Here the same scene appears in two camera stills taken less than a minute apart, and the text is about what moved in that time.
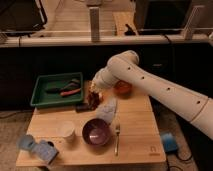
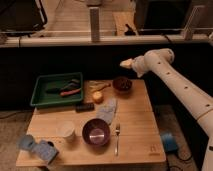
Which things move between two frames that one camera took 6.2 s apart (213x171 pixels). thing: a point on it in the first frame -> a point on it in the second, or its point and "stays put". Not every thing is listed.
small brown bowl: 93,100 -> 123,83
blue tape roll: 169,142 stays put
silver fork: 117,129 stays put
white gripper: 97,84 -> 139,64
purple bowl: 96,131 stays put
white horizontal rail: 100,41 stays put
